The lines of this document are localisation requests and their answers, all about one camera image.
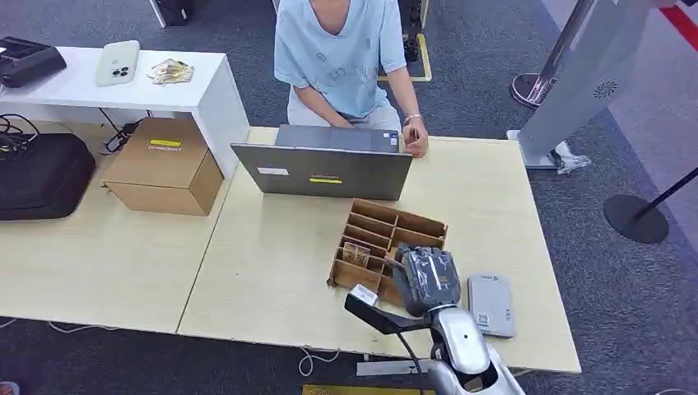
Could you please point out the person's left hand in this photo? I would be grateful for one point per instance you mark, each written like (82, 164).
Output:
(416, 139)

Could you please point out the brown cardboard box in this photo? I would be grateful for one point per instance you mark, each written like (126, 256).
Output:
(163, 169)

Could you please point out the black bag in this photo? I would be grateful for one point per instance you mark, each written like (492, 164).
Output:
(43, 177)

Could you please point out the white smartphone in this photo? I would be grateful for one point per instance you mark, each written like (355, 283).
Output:
(117, 62)

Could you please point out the black floor case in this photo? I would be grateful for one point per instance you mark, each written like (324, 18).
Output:
(173, 11)

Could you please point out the white riser shelf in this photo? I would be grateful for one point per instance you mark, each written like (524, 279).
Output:
(212, 103)

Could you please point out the person's right hand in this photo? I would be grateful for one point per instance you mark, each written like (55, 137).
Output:
(344, 122)

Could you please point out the black desktop device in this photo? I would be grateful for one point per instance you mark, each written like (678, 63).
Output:
(27, 60)

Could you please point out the grey standing panel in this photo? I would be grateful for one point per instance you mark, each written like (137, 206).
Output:
(586, 76)

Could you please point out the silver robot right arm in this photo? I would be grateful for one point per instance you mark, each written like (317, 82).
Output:
(463, 349)

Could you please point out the person's hand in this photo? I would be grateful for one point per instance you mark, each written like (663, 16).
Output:
(344, 122)
(416, 139)

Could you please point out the black wheeled stand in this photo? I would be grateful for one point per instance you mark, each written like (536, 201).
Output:
(411, 41)

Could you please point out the crumpled white plastic bag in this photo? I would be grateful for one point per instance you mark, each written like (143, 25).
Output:
(571, 161)

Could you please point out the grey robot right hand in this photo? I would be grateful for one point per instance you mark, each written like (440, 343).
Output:
(428, 281)

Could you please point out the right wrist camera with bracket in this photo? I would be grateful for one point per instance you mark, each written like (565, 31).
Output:
(376, 313)

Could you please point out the wooden card box with slots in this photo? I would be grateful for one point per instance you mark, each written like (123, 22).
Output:
(376, 226)

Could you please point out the yellow-edged floor mat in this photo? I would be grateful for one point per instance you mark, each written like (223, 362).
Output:
(423, 65)

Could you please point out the crumpled clear wrapper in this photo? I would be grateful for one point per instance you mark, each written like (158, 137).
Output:
(170, 71)

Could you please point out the grey laptop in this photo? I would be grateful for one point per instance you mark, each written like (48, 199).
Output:
(327, 171)

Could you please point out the person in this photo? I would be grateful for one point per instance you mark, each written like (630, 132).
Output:
(338, 54)

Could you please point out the chrome stanchion post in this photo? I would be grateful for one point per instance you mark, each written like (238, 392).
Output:
(531, 87)

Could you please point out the black stanchion post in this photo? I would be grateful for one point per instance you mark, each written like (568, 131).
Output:
(635, 218)

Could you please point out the grey card reader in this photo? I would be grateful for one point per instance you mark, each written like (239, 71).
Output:
(491, 305)

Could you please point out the brown card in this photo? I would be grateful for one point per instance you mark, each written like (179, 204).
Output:
(356, 254)

